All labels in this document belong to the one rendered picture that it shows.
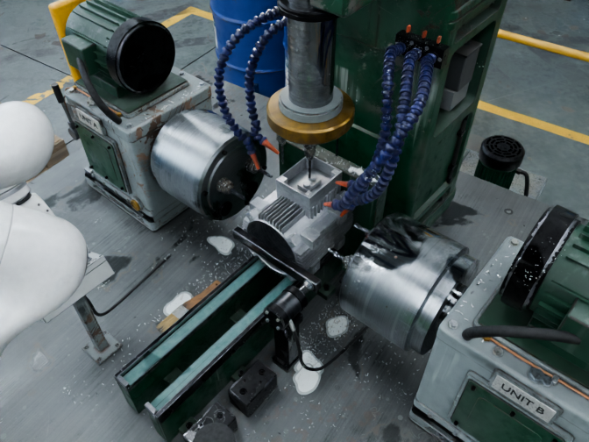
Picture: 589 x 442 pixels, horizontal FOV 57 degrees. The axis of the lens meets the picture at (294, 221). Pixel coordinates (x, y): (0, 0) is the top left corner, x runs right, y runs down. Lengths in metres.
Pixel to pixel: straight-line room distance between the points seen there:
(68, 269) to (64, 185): 1.18
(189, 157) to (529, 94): 2.89
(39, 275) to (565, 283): 0.72
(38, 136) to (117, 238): 0.91
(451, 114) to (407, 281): 0.49
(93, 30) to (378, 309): 0.96
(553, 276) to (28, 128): 0.76
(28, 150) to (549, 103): 3.43
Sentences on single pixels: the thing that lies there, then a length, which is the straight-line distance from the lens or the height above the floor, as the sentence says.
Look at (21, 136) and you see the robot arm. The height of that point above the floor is 1.56.
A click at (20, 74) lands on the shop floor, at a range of 4.28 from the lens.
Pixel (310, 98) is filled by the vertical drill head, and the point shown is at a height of 1.38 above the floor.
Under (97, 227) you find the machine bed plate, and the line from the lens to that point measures 1.70.
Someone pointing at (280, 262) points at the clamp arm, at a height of 1.03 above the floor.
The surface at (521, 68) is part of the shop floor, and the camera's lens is 4.15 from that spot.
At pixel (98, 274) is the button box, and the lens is 1.23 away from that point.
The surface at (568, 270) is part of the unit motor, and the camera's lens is 0.90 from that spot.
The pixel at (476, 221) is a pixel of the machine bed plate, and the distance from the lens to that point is 1.69.
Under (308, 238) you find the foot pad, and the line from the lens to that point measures 1.20.
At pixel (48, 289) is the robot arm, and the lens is 0.72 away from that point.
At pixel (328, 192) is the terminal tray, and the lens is 1.24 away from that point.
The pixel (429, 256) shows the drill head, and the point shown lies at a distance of 1.07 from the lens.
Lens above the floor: 1.97
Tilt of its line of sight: 46 degrees down
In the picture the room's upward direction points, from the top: 1 degrees counter-clockwise
